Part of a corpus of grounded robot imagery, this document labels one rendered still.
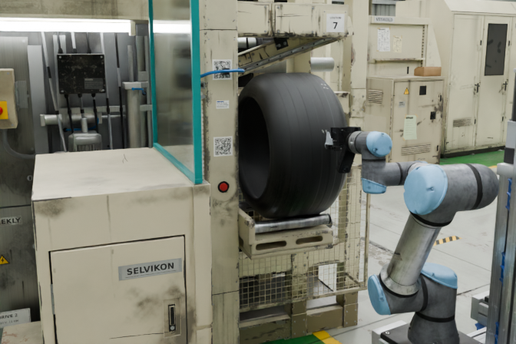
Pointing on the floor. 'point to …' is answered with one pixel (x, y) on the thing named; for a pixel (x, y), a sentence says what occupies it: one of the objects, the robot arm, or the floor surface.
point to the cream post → (219, 118)
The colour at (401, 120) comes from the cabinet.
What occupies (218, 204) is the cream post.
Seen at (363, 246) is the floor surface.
